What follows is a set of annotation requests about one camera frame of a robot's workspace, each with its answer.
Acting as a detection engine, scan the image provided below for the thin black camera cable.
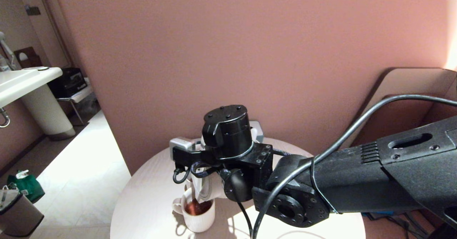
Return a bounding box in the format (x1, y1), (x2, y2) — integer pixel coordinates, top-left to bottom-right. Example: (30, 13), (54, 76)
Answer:
(173, 161), (254, 238)

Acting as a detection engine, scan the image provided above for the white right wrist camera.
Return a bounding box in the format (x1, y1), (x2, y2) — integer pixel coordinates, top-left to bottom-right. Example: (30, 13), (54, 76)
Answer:
(170, 137), (215, 163)

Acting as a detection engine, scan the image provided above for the beige leaning board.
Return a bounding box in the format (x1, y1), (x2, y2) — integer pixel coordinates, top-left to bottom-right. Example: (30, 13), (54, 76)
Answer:
(353, 68), (457, 136)

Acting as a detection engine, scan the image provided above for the green bag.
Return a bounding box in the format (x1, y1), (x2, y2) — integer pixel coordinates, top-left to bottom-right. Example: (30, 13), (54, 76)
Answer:
(8, 171), (46, 204)

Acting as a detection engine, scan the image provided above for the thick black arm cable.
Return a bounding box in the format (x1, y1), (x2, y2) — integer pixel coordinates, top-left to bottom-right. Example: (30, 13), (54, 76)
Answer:
(252, 95), (457, 239)

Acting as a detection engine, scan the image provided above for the white electric kettle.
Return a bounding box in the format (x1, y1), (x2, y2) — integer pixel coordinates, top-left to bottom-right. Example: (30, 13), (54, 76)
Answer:
(195, 125), (258, 202)

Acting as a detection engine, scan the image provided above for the large white ribbed mug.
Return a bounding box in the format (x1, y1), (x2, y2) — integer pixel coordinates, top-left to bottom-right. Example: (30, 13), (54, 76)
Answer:
(172, 187), (216, 233)

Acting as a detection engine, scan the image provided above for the grey bag with straps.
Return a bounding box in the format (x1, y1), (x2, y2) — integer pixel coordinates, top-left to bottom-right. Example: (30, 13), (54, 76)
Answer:
(371, 212), (431, 239)

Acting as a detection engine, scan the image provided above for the white ribbed pedestal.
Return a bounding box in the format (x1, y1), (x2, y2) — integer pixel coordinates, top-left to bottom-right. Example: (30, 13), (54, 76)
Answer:
(21, 86), (76, 142)

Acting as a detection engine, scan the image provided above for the chrome drain pipe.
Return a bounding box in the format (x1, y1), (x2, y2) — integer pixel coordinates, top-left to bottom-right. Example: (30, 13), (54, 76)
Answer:
(0, 109), (11, 129)

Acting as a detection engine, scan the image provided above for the white sink counter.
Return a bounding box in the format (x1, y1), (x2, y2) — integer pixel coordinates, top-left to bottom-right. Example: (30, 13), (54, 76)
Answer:
(0, 67), (64, 109)

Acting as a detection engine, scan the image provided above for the black box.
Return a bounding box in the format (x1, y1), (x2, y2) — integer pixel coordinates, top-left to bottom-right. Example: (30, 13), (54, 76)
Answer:
(48, 68), (88, 100)

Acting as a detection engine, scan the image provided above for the beige door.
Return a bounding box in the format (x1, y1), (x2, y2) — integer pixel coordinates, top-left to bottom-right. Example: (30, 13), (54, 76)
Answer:
(14, 0), (77, 72)

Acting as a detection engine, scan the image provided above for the brown trash bin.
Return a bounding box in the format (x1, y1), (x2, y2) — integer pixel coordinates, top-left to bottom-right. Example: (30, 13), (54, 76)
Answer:
(0, 185), (45, 238)

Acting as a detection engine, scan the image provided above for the brown wall tissue holder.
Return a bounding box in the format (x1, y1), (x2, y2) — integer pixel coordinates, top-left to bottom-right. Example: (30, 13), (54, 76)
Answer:
(15, 46), (43, 70)

